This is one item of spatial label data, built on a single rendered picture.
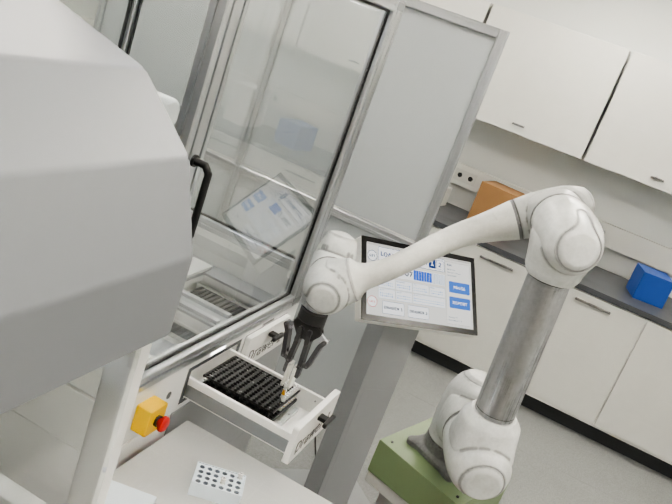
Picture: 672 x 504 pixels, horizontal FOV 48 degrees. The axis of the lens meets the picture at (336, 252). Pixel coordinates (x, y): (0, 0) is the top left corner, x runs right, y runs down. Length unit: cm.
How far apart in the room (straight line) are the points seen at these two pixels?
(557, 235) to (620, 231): 369
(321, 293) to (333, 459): 151
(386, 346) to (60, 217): 209
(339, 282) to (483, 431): 51
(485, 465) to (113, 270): 113
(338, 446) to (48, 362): 219
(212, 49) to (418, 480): 125
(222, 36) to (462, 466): 111
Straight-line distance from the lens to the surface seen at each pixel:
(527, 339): 178
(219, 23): 149
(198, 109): 151
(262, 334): 235
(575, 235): 164
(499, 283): 478
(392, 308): 270
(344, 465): 314
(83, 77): 104
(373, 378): 293
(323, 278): 168
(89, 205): 95
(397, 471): 215
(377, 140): 351
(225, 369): 214
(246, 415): 201
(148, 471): 193
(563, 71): 498
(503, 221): 184
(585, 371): 486
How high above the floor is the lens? 191
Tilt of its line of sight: 17 degrees down
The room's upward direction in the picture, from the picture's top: 20 degrees clockwise
